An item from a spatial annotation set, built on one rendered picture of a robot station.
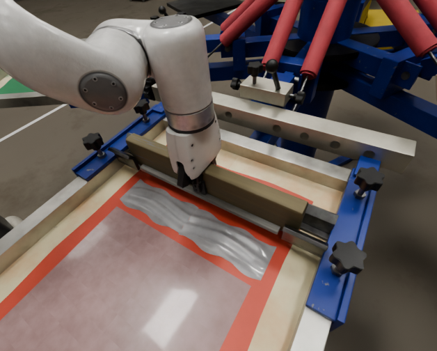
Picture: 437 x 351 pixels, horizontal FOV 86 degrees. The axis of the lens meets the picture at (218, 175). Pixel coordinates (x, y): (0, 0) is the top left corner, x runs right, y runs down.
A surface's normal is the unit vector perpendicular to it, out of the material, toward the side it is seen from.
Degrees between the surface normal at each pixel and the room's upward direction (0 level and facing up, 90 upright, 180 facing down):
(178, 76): 90
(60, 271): 0
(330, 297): 0
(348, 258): 0
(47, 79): 96
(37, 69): 90
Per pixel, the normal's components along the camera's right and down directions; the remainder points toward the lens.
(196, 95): 0.52, 0.61
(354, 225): -0.09, -0.66
